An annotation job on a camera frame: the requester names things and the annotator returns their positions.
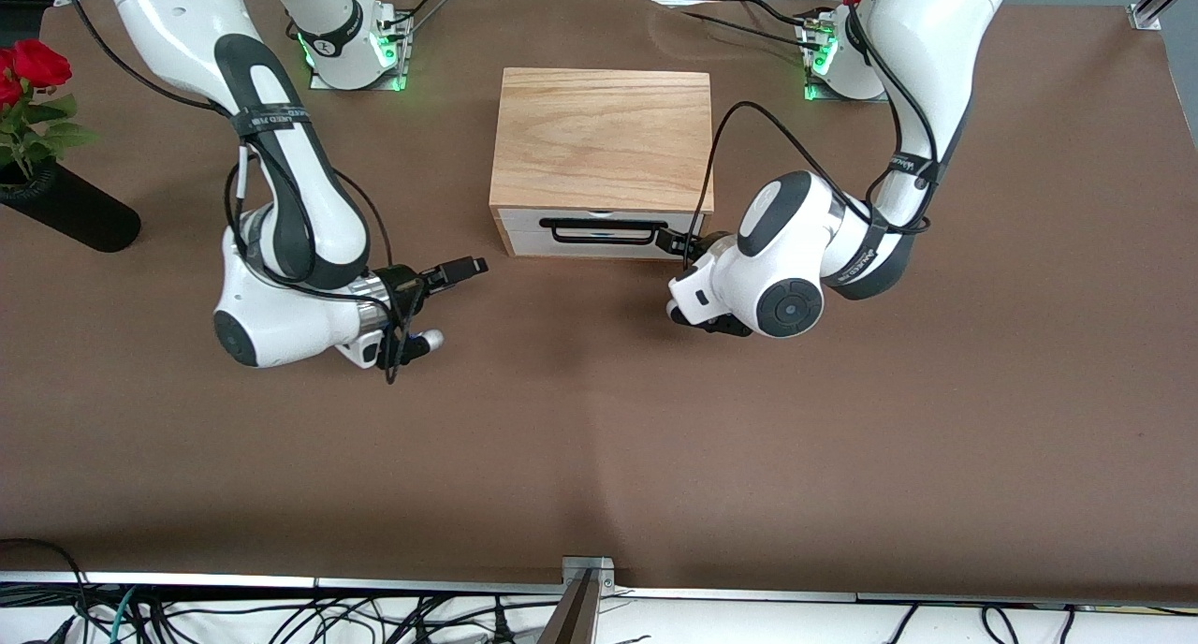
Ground silver aluminium table edge rail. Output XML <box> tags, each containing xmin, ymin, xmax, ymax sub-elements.
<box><xmin>0</xmin><ymin>572</ymin><xmax>1198</xmax><ymax>610</ymax></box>

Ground black looped floor cable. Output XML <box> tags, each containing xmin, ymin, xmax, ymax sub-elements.
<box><xmin>0</xmin><ymin>536</ymin><xmax>92</xmax><ymax>644</ymax></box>

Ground grey metal corner bracket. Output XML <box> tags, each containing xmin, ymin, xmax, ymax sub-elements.
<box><xmin>560</xmin><ymin>556</ymin><xmax>616</xmax><ymax>596</ymax></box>

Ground wide black velcro strap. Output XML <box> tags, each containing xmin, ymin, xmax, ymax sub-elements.
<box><xmin>824</xmin><ymin>218</ymin><xmax>892</xmax><ymax>300</ymax></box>

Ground light wooden drawer cabinet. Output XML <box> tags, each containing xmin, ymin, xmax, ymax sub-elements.
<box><xmin>489</xmin><ymin>67</ymin><xmax>715</xmax><ymax>258</ymax></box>

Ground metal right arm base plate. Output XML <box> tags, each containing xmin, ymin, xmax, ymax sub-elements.
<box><xmin>309</xmin><ymin>12</ymin><xmax>416</xmax><ymax>94</ymax></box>

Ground green rose leaves and stems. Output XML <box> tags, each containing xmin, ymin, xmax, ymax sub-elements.
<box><xmin>0</xmin><ymin>96</ymin><xmax>100</xmax><ymax>188</ymax></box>

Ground black metal drawer handle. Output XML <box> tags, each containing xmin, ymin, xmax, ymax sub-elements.
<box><xmin>540</xmin><ymin>217</ymin><xmax>671</xmax><ymax>246</ymax></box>

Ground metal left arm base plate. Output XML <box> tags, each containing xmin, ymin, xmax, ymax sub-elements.
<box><xmin>800</xmin><ymin>17</ymin><xmax>890</xmax><ymax>103</ymax></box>

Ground black floor cable bundle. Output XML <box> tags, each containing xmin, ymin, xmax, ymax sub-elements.
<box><xmin>140</xmin><ymin>593</ymin><xmax>562</xmax><ymax>644</ymax></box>

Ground black velcro cable strap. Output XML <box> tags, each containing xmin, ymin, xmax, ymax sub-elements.
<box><xmin>887</xmin><ymin>153</ymin><xmax>938</xmax><ymax>189</ymax></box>
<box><xmin>229</xmin><ymin>104</ymin><xmax>313</xmax><ymax>140</ymax></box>

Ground teal floor cable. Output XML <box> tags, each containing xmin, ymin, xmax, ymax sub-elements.
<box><xmin>109</xmin><ymin>586</ymin><xmax>143</xmax><ymax>644</ymax></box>

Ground wooden drawer with white face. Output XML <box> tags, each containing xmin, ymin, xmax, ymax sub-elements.
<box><xmin>498</xmin><ymin>208</ymin><xmax>706</xmax><ymax>258</ymax></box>

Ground dark grey metal pole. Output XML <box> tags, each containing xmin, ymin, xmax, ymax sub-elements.
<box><xmin>535</xmin><ymin>569</ymin><xmax>600</xmax><ymax>644</ymax></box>

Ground black cylindrical vase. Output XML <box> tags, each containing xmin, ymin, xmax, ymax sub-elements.
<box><xmin>0</xmin><ymin>162</ymin><xmax>141</xmax><ymax>256</ymax></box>

